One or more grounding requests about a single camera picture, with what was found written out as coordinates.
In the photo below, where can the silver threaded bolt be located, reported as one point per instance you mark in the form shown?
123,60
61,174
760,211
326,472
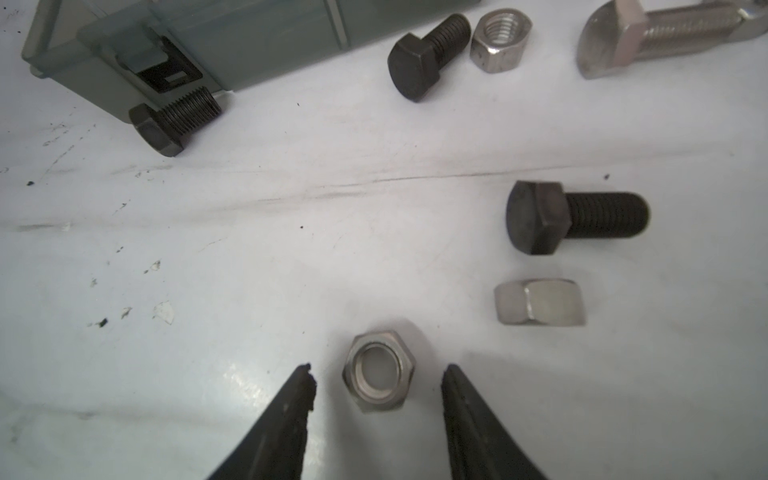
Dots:
619,33

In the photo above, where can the silver hex nut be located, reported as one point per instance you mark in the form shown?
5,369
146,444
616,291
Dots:
378,371
553,302
500,39

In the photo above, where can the black hex bolt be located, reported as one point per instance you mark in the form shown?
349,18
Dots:
540,215
414,63
164,129

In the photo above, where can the grey plastic organizer box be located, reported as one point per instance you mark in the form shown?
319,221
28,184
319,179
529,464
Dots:
118,54

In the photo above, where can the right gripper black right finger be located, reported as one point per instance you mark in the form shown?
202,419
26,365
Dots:
479,447

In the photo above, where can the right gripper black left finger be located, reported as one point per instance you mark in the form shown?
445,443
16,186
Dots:
275,446

